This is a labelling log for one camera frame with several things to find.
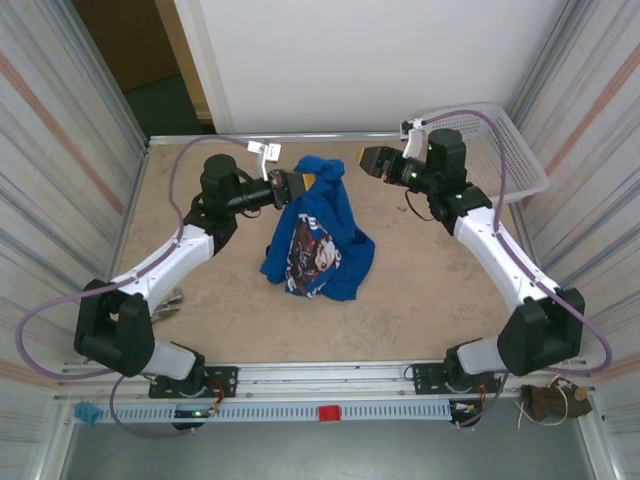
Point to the aluminium mounting rail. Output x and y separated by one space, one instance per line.
325 372

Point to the small red block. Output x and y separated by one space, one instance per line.
329 414

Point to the black controller board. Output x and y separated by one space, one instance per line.
462 407
192 414

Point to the aluminium table frame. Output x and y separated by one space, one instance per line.
310 136

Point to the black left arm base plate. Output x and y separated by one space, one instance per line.
225 380

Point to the brown cloth pouch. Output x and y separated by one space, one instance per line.
545 402

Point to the brown wooden door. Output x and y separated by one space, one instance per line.
130 45

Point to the blue t-shirt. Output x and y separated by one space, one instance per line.
320 240

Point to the white door frame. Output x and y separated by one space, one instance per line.
205 65

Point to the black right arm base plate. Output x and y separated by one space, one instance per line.
425 377

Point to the white plastic basket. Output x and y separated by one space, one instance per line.
520 170

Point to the blue tape piece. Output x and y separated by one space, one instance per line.
87 414

